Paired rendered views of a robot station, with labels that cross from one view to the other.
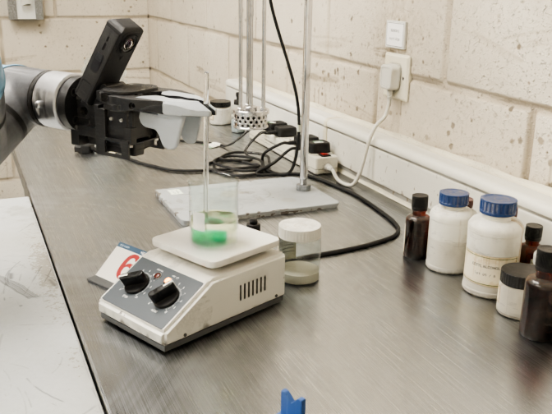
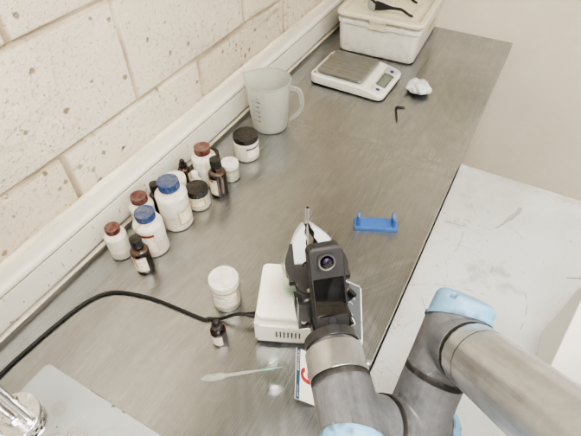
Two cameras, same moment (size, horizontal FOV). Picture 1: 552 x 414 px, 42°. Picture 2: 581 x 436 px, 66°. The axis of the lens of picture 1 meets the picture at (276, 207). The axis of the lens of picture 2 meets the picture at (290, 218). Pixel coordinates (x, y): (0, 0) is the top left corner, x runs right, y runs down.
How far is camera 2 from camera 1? 129 cm
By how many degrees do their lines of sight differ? 100
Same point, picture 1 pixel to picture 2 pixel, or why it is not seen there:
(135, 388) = (388, 282)
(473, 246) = (185, 205)
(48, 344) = (401, 347)
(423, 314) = (230, 231)
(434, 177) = (41, 269)
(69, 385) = (412, 305)
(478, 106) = (14, 201)
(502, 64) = (17, 156)
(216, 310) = not seen: hidden behind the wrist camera
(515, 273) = (202, 188)
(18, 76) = (370, 394)
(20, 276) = not seen: outside the picture
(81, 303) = not seen: hidden behind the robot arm
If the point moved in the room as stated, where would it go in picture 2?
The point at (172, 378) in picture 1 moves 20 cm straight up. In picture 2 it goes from (370, 277) to (384, 212)
